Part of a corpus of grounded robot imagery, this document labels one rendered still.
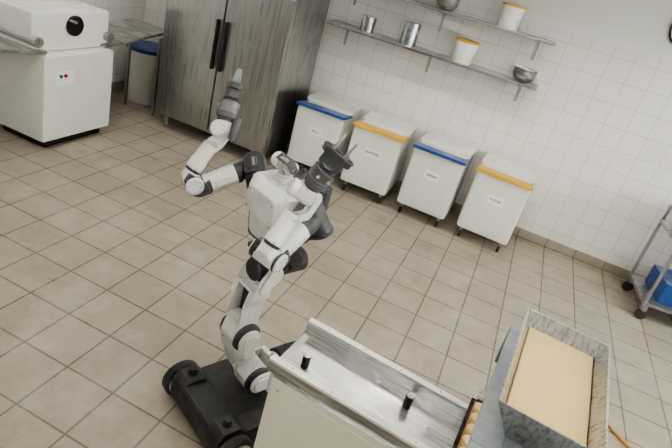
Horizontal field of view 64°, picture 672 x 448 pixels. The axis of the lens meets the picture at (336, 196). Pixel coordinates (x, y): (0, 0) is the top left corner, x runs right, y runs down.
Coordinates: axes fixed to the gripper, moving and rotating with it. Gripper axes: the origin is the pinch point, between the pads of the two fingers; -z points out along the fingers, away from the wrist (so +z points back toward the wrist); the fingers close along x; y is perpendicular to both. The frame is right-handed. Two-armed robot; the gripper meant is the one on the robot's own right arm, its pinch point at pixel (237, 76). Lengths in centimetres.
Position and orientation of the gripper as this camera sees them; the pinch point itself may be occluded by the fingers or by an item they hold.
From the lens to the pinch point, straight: 234.7
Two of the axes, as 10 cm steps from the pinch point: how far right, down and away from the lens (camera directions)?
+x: 2.9, 1.0, -9.5
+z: -2.8, 9.6, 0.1
